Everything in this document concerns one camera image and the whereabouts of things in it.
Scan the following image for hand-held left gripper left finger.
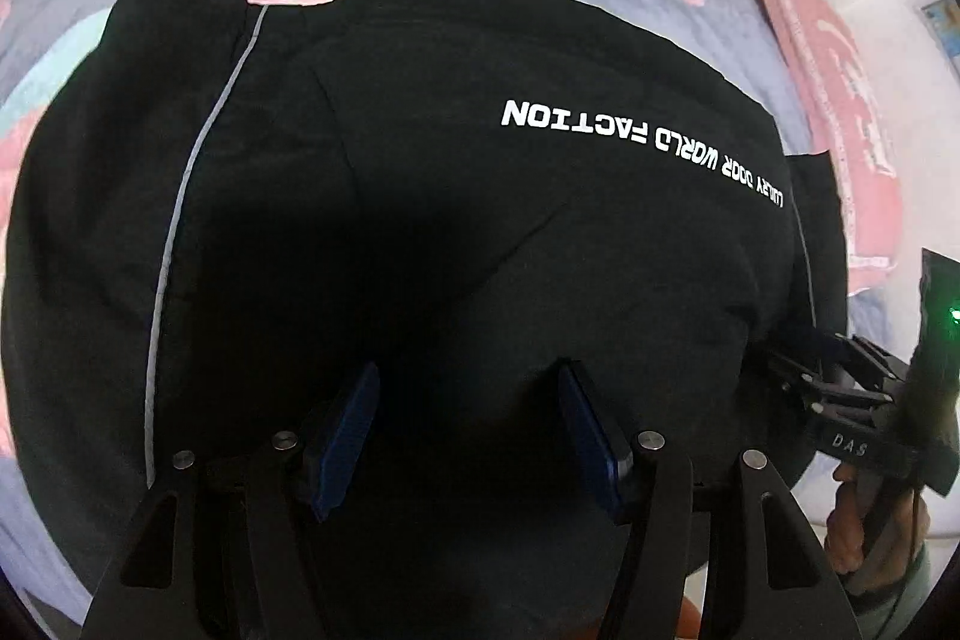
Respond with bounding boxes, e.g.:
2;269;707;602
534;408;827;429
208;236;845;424
79;361;383;640

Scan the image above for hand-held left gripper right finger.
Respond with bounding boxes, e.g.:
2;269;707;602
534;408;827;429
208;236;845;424
556;359;863;640

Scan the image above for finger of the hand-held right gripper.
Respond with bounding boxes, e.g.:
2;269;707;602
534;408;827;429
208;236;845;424
814;329;914;390
765;340;890;417

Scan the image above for black hooded jacket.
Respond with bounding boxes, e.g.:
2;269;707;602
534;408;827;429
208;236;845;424
0;0;856;640

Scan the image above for person's right forearm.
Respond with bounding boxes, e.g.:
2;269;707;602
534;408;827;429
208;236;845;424
862;546;935;637

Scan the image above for person's right hand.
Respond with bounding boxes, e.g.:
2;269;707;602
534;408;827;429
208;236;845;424
823;460;932;594

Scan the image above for pink pillow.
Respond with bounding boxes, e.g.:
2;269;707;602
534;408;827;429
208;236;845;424
750;0;910;298

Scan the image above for wall poster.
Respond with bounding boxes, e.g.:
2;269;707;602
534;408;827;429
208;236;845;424
921;0;960;58

